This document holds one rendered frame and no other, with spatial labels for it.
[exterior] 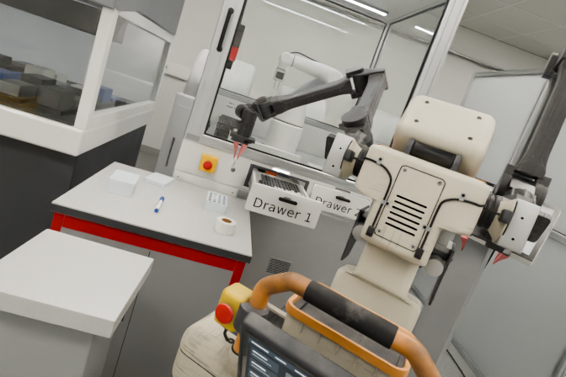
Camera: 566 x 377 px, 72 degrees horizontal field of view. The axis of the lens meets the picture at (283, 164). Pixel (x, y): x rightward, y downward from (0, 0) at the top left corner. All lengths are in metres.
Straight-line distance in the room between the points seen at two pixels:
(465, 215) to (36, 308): 0.88
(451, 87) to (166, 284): 4.77
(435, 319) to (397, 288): 1.22
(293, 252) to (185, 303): 0.74
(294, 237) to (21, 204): 1.17
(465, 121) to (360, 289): 0.48
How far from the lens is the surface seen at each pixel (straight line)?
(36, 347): 1.01
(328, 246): 1.97
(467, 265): 2.11
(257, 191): 1.47
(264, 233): 1.90
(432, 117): 1.00
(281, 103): 1.51
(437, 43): 1.98
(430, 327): 2.23
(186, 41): 5.10
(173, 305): 1.39
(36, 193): 1.83
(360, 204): 1.91
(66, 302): 0.90
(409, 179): 0.92
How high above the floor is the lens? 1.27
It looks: 10 degrees down
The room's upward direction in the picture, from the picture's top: 19 degrees clockwise
